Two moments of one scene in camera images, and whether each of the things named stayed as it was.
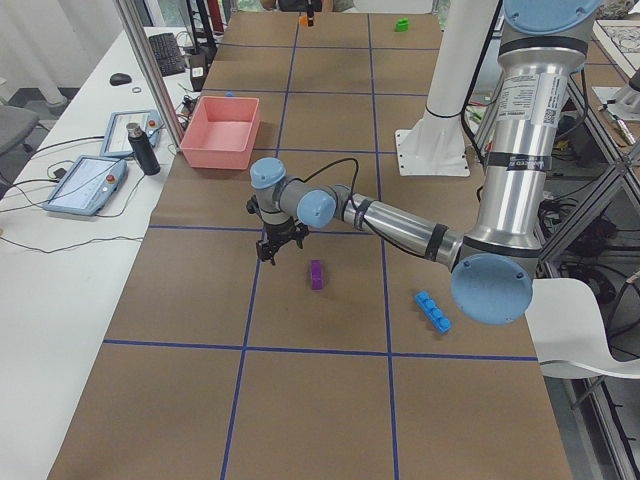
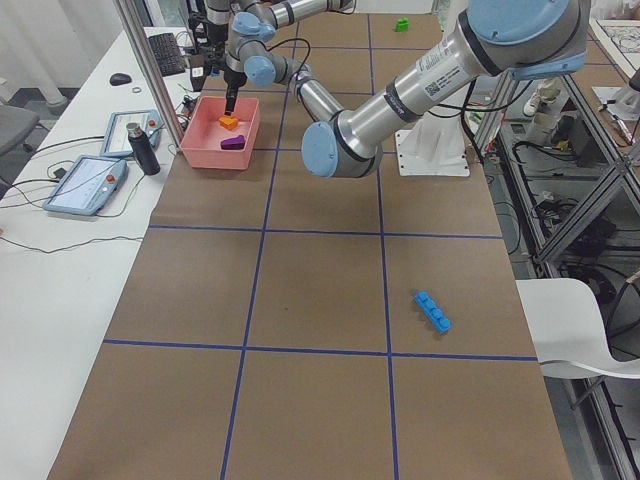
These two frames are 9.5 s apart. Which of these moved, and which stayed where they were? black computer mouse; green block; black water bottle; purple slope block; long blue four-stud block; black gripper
Moved: black gripper; purple slope block
Stayed: long blue four-stud block; green block; black computer mouse; black water bottle
